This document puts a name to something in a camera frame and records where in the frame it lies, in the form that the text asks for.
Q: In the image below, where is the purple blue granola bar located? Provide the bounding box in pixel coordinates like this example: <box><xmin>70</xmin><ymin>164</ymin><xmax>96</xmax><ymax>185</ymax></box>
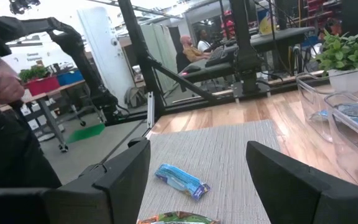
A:
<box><xmin>154</xmin><ymin>162</ymin><xmax>212</xmax><ymax>202</ymax></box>

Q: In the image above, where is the green orange Chewy granola bar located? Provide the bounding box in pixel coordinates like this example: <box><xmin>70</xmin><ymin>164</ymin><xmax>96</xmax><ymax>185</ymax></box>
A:
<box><xmin>135</xmin><ymin>210</ymin><xmax>223</xmax><ymax>224</ymax></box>

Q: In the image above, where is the wooden cart table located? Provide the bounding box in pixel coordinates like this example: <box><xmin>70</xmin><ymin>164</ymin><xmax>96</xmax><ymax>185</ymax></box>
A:
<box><xmin>0</xmin><ymin>79</ymin><xmax>107</xmax><ymax>153</ymax></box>

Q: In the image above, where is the grey desk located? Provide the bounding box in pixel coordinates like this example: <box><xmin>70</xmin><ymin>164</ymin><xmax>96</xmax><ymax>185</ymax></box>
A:
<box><xmin>178</xmin><ymin>26</ymin><xmax>316</xmax><ymax>84</ymax></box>

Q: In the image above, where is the clear plastic bin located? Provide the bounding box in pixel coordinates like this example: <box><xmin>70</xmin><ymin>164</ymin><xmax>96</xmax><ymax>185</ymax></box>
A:
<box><xmin>323</xmin><ymin>90</ymin><xmax>358</xmax><ymax>189</ymax></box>
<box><xmin>295</xmin><ymin>65</ymin><xmax>358</xmax><ymax>144</ymax></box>

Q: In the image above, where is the black overhead device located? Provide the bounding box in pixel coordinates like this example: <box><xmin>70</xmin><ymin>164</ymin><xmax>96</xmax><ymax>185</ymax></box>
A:
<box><xmin>8</xmin><ymin>0</ymin><xmax>42</xmax><ymax>16</ymax></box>

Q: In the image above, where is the person's hand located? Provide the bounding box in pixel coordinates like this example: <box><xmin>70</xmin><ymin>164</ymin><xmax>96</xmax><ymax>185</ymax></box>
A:
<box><xmin>0</xmin><ymin>58</ymin><xmax>26</xmax><ymax>106</ymax></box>

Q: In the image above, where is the blue storage bin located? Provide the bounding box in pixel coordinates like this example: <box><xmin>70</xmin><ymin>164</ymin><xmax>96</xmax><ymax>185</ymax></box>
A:
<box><xmin>56</xmin><ymin>69</ymin><xmax>85</xmax><ymax>86</ymax></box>

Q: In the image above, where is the yellow round sign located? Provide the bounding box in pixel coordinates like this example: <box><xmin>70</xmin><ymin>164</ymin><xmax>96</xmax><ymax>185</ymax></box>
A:
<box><xmin>257</xmin><ymin>11</ymin><xmax>277</xmax><ymax>35</ymax></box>

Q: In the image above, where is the grey bag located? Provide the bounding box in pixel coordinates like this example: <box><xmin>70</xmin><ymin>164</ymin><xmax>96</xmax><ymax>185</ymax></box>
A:
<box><xmin>124</xmin><ymin>86</ymin><xmax>149</xmax><ymax>109</ymax></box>

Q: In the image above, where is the black aluminium table frame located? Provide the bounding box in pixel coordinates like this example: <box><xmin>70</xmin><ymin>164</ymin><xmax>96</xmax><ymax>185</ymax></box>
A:
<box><xmin>99</xmin><ymin>0</ymin><xmax>329</xmax><ymax>130</ymax></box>

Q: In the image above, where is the long blue granola bar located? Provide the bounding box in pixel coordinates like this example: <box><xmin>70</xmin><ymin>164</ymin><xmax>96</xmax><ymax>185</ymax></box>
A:
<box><xmin>333</xmin><ymin>103</ymin><xmax>358</xmax><ymax>138</ymax></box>

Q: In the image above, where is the grey woven mat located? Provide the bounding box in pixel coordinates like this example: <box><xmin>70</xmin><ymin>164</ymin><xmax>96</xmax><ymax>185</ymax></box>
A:
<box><xmin>137</xmin><ymin>119</ymin><xmax>281</xmax><ymax>224</ymax></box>

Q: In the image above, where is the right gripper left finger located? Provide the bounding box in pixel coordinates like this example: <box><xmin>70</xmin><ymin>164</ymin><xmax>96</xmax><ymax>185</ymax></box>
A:
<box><xmin>50</xmin><ymin>138</ymin><xmax>151</xmax><ymax>224</ymax></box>

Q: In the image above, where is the green plant in white pot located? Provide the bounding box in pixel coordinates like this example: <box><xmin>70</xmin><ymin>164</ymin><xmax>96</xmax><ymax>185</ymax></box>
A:
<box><xmin>314</xmin><ymin>28</ymin><xmax>358</xmax><ymax>93</ymax></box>

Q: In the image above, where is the pale green room divider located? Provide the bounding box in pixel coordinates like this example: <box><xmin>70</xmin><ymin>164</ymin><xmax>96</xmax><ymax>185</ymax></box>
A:
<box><xmin>139</xmin><ymin>23</ymin><xmax>181</xmax><ymax>93</ymax></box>

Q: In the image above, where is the red storage bin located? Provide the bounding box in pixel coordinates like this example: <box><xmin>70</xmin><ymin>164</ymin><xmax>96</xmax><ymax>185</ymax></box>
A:
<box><xmin>25</xmin><ymin>75</ymin><xmax>61</xmax><ymax>96</ymax></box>

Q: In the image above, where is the green floor mat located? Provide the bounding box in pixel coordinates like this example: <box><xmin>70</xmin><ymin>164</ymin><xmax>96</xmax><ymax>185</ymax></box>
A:
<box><xmin>65</xmin><ymin>123</ymin><xmax>106</xmax><ymax>145</ymax></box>

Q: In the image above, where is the black keyboard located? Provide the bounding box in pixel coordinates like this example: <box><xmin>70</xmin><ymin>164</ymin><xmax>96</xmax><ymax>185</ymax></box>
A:
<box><xmin>204</xmin><ymin>45</ymin><xmax>230</xmax><ymax>68</ymax></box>

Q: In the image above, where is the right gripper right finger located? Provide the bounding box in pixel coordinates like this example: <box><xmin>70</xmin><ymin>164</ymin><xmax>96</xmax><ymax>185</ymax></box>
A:
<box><xmin>246</xmin><ymin>140</ymin><xmax>358</xmax><ymax>224</ymax></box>

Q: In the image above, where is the red storage rack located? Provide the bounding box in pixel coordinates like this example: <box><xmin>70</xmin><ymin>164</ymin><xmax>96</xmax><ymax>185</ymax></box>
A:
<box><xmin>303</xmin><ymin>0</ymin><xmax>343</xmax><ymax>35</ymax></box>

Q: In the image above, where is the green plant in red bin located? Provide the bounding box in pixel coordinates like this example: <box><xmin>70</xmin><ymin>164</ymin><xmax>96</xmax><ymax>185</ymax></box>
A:
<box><xmin>17</xmin><ymin>64</ymin><xmax>52</xmax><ymax>83</ymax></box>

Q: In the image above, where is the person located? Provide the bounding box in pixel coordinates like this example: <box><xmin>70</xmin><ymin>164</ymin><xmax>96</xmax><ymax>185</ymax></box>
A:
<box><xmin>175</xmin><ymin>34</ymin><xmax>213</xmax><ymax>74</ymax></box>
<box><xmin>196</xmin><ymin>29</ymin><xmax>214</xmax><ymax>53</ymax></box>
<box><xmin>0</xmin><ymin>90</ymin><xmax>63</xmax><ymax>190</ymax></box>

